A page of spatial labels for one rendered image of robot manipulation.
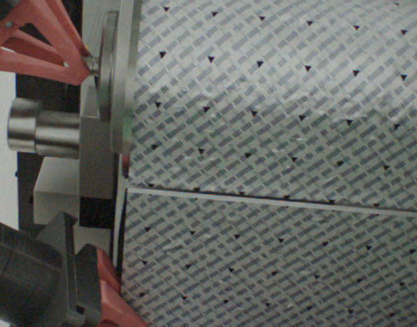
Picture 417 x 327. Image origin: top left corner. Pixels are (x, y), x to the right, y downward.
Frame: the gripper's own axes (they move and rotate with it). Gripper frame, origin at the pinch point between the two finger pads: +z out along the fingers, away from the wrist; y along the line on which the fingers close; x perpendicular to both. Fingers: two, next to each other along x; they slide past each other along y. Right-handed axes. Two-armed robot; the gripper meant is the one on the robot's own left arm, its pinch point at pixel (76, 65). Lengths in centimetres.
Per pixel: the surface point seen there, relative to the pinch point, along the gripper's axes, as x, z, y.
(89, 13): -35, 23, -89
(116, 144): 0.7, 3.3, 7.0
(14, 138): -7.5, 0.4, 0.6
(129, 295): -6.8, 11.1, 9.9
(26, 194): -28.6, 13.8, -23.1
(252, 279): 0.1, 16.1, 10.3
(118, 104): 3.5, 1.2, 7.6
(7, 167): -36, 14, -36
